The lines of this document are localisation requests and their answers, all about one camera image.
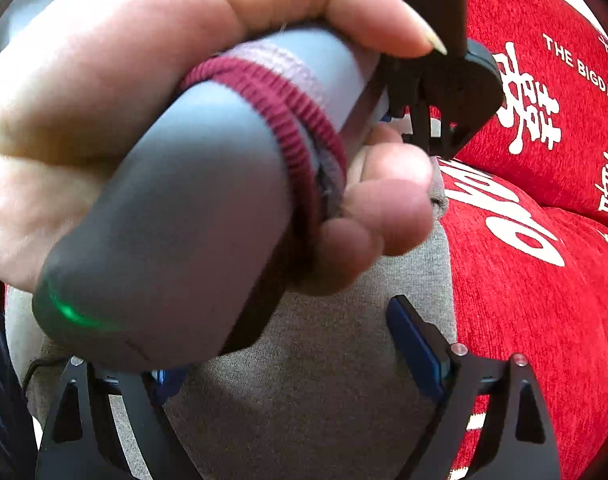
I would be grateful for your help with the grey knit sweater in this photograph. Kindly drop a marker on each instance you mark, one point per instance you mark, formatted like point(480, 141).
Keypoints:
point(323, 393)

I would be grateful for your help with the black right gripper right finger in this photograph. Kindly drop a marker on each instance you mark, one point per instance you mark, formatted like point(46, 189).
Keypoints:
point(517, 439)

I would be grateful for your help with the person's left hand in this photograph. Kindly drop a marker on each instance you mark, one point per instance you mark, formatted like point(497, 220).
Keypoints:
point(84, 80)

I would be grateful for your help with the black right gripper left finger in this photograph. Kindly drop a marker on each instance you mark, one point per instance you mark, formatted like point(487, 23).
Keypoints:
point(80, 439)

